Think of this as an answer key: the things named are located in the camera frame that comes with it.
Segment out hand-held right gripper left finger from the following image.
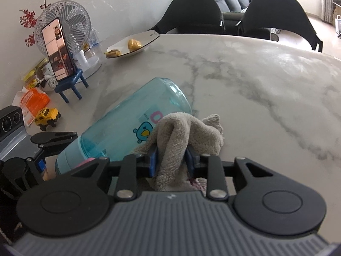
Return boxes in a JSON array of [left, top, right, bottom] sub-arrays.
[[71, 148, 159, 202]]

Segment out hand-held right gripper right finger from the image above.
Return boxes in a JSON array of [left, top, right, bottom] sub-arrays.
[[185, 147, 274, 201]]

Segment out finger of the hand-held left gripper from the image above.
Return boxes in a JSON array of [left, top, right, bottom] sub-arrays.
[[26, 153, 48, 183], [30, 131, 78, 150]]

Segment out grey towel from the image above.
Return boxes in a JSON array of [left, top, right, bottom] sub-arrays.
[[133, 113, 225, 192]]

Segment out teal plastic water bottle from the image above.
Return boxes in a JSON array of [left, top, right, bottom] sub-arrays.
[[55, 77, 192, 178]]

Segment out clear plastic container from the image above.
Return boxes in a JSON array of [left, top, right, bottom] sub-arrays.
[[84, 28, 102, 53]]

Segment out yellow toy car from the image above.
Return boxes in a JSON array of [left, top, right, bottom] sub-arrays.
[[34, 107, 61, 132]]

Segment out orange packet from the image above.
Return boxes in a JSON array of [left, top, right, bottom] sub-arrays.
[[20, 88, 51, 118]]

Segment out blue chair-shaped phone stand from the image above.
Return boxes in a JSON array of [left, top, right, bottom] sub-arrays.
[[55, 69, 89, 104]]

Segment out yellow-lid jars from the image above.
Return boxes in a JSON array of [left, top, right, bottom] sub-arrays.
[[23, 59, 51, 89]]

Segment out smartphone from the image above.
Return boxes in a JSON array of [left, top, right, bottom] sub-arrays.
[[42, 17, 76, 82]]

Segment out red berry branch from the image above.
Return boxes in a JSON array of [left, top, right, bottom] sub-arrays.
[[19, 0, 52, 47]]

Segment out white desk fan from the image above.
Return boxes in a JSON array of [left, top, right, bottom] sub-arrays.
[[34, 0, 103, 74]]

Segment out white plate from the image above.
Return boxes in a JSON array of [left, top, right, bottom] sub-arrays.
[[104, 30, 160, 58]]

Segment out yellow food piece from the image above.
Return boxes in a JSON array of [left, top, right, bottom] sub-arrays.
[[127, 39, 143, 51]]

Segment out black dining chair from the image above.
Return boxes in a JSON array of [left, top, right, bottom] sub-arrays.
[[238, 0, 323, 52], [147, 0, 225, 35]]

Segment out grey curtain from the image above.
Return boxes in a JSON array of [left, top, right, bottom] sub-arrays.
[[322, 0, 339, 24]]

